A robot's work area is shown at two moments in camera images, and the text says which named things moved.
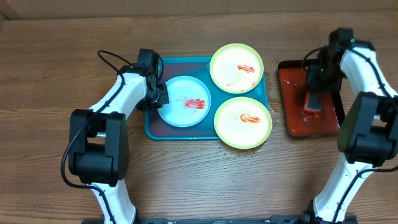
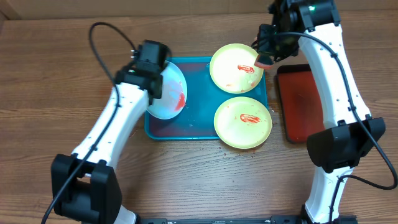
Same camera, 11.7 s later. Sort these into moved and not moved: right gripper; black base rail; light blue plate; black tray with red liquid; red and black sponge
Moved: red and black sponge; light blue plate; right gripper
Not moved: black tray with red liquid; black base rail
